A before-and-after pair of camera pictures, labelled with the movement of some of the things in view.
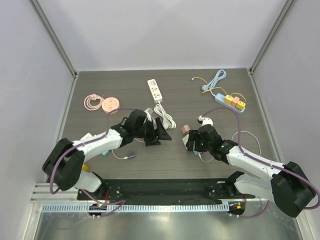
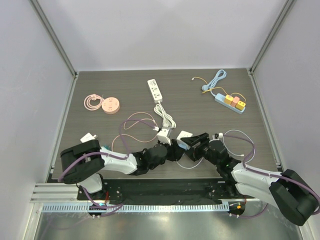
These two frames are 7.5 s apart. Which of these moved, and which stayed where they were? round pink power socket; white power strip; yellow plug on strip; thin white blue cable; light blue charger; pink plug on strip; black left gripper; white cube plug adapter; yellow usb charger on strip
Moved: black left gripper; thin white blue cable; light blue charger
Stayed: yellow plug on strip; white power strip; white cube plug adapter; pink plug on strip; round pink power socket; yellow usb charger on strip
